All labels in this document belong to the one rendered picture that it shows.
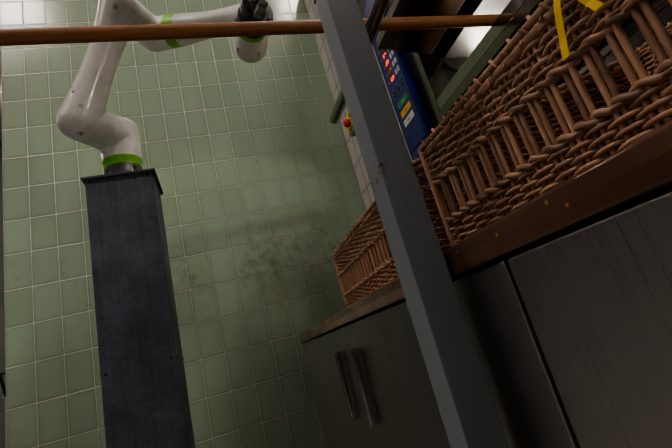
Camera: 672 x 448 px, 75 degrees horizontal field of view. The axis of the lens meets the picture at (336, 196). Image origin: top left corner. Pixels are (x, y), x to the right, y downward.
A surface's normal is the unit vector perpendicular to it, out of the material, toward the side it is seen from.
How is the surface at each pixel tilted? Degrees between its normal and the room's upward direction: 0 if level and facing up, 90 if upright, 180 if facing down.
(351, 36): 90
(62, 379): 90
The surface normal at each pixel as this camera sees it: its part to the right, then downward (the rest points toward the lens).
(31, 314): 0.22, -0.36
